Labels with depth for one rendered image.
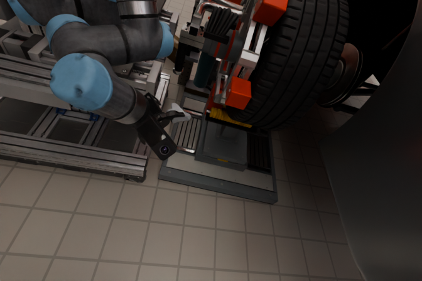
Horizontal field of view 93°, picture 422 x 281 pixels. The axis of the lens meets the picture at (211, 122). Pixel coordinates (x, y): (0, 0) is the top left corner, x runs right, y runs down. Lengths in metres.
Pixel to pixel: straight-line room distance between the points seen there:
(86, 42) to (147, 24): 0.12
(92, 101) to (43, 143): 1.02
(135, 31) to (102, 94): 0.16
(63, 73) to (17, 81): 0.56
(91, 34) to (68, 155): 0.92
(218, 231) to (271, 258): 0.36
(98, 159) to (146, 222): 0.45
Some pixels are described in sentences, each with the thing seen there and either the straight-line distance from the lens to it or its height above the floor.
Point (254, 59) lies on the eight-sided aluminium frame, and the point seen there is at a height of 0.97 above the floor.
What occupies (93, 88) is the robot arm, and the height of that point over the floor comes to 1.08.
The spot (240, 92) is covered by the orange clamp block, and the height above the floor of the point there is 0.88.
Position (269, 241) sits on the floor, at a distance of 1.53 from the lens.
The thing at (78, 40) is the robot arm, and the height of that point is 1.08.
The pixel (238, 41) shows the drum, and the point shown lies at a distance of 0.94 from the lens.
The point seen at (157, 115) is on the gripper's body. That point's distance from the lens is 0.49.
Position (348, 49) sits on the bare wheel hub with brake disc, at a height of 0.98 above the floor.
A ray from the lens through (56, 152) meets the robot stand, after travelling 1.32.
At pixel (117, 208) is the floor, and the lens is 1.36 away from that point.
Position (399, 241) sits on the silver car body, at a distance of 0.72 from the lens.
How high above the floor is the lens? 1.31
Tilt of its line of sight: 49 degrees down
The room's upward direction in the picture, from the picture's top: 25 degrees clockwise
